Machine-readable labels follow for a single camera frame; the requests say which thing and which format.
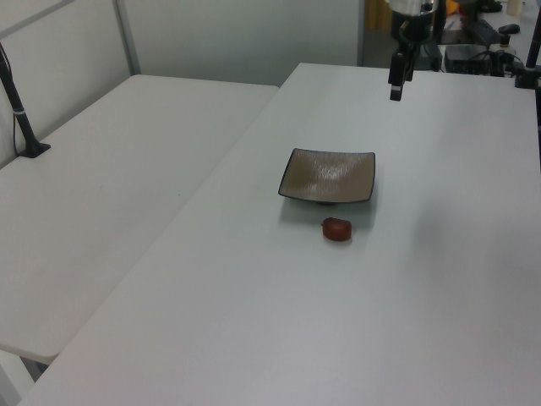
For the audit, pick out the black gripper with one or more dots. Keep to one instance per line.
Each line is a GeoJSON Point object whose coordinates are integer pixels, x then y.
{"type": "Point", "coordinates": [416, 27]}

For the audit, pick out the small red-brown round food item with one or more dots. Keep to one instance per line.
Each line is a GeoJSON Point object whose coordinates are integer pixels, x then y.
{"type": "Point", "coordinates": [337, 229]}

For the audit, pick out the square brown ceramic plate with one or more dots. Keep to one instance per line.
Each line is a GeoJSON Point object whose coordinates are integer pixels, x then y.
{"type": "Point", "coordinates": [327, 175]}

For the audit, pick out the dark flat equipment box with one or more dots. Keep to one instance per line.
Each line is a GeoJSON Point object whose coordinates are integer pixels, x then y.
{"type": "Point", "coordinates": [427, 57]}

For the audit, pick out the thin black upright pole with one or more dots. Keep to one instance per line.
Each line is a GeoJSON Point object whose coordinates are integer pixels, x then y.
{"type": "Point", "coordinates": [439, 21]}

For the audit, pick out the black equipment box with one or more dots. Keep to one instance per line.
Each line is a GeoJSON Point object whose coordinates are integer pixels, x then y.
{"type": "Point", "coordinates": [467, 57]}

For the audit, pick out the yellow object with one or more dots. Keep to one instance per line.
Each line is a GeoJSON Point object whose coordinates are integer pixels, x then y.
{"type": "Point", "coordinates": [453, 5]}

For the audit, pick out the black camera stand with base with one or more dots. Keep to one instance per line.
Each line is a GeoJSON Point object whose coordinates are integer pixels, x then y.
{"type": "Point", "coordinates": [19, 110]}

